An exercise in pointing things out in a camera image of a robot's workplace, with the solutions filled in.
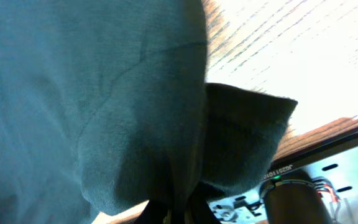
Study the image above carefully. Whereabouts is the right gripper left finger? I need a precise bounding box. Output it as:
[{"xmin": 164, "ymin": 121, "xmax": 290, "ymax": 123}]
[{"xmin": 134, "ymin": 200, "xmax": 171, "ymax": 224}]

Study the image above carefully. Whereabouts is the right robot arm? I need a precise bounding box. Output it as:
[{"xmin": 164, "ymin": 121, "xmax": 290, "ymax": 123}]
[{"xmin": 134, "ymin": 171, "xmax": 333, "ymax": 224}]

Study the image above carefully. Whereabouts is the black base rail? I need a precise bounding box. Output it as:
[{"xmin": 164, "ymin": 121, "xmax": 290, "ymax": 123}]
[{"xmin": 208, "ymin": 123, "xmax": 358, "ymax": 224}]

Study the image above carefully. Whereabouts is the black t-shirt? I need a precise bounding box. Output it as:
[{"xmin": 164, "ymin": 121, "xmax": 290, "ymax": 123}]
[{"xmin": 0, "ymin": 1, "xmax": 297, "ymax": 223}]

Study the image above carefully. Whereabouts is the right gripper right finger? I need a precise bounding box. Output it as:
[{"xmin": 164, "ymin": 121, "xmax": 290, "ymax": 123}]
[{"xmin": 185, "ymin": 183, "xmax": 223, "ymax": 224}]

